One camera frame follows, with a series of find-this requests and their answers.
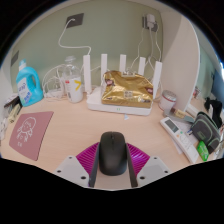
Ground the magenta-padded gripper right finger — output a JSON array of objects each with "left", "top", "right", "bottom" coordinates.
[{"left": 124, "top": 142, "right": 173, "bottom": 188}]

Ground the small round tin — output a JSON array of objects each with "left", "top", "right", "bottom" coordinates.
[{"left": 158, "top": 89, "right": 178, "bottom": 111}]

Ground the white remote control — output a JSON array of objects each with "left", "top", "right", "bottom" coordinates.
[{"left": 159, "top": 116, "right": 200, "bottom": 164}]

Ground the blue detergent bottle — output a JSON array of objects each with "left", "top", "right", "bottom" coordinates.
[{"left": 15, "top": 59, "right": 45, "bottom": 108}]

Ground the grey pouch green trim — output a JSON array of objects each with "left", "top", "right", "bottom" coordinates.
[{"left": 190, "top": 111, "right": 222, "bottom": 154}]

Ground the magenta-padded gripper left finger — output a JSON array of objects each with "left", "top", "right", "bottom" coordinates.
[{"left": 53, "top": 141, "right": 101, "bottom": 188}]

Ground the white cable bundle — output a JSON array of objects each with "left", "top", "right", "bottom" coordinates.
[{"left": 41, "top": 64, "right": 68, "bottom": 100}]

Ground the grey wall socket plate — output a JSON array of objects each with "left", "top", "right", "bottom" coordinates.
[{"left": 65, "top": 12, "right": 85, "bottom": 29}]

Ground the small yellowish box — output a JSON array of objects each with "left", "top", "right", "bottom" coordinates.
[{"left": 7, "top": 103, "right": 23, "bottom": 124}]

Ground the black cloth bag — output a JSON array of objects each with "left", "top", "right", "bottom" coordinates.
[{"left": 203, "top": 96, "right": 224, "bottom": 129}]

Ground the pink mouse pad white drawing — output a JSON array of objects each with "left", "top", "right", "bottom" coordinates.
[{"left": 8, "top": 110, "right": 55, "bottom": 162}]

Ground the gold foil bag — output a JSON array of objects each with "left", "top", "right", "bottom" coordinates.
[{"left": 101, "top": 69, "right": 155, "bottom": 109}]

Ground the clear plastic bottle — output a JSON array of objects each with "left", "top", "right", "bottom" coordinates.
[{"left": 62, "top": 55, "right": 84, "bottom": 104}]

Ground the grey blank wall plate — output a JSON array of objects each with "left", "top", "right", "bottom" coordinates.
[{"left": 9, "top": 50, "right": 20, "bottom": 67}]

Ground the white router with antennas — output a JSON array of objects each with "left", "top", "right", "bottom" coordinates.
[{"left": 82, "top": 53, "right": 164, "bottom": 117}]

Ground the stack of books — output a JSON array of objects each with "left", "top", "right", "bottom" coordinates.
[{"left": 3, "top": 94, "right": 21, "bottom": 109}]

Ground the black computer mouse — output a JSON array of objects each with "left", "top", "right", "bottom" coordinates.
[{"left": 98, "top": 131, "right": 128, "bottom": 177}]

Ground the white wall charger plug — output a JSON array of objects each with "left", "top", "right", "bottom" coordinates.
[{"left": 142, "top": 13, "right": 159, "bottom": 33}]

